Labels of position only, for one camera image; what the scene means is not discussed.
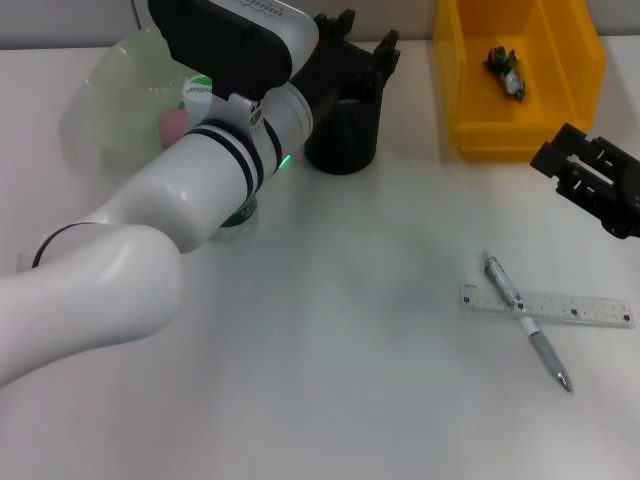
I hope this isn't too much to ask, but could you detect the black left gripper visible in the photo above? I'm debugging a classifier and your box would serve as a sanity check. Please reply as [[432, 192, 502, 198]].
[[292, 9, 402, 124]]

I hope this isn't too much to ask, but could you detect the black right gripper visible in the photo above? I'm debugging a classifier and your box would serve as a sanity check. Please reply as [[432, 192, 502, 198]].
[[529, 122, 640, 240]]

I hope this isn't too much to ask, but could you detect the green plastic wrapper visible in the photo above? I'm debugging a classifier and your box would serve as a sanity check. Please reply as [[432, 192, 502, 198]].
[[482, 46, 529, 104]]

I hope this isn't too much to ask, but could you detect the clear plastic ruler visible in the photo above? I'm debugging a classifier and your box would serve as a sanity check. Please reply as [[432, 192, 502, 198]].
[[458, 282, 634, 330]]

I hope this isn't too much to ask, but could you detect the clear water bottle green label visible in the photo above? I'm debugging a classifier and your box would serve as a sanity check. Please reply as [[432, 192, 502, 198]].
[[180, 74, 259, 244]]

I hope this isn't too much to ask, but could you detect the silver white pen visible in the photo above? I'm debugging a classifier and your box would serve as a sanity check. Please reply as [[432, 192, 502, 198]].
[[482, 248, 575, 393]]

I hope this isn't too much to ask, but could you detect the black mesh pen cup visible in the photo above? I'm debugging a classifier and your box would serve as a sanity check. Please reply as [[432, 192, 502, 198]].
[[303, 84, 384, 176]]

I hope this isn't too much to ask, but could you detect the green glass fruit bowl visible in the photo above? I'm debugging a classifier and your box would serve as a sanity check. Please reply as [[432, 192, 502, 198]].
[[59, 27, 216, 186]]

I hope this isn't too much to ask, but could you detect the yellow plastic bin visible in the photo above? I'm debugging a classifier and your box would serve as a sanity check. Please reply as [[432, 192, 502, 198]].
[[432, 0, 609, 161]]

